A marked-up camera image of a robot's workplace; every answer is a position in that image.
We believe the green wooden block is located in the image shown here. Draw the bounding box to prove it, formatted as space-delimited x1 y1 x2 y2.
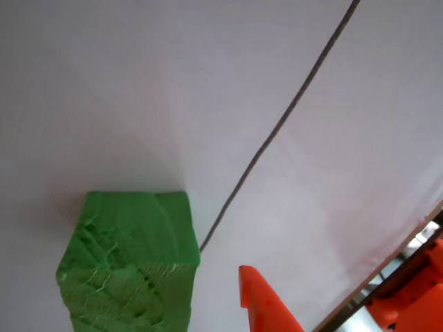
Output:
55 190 202 332

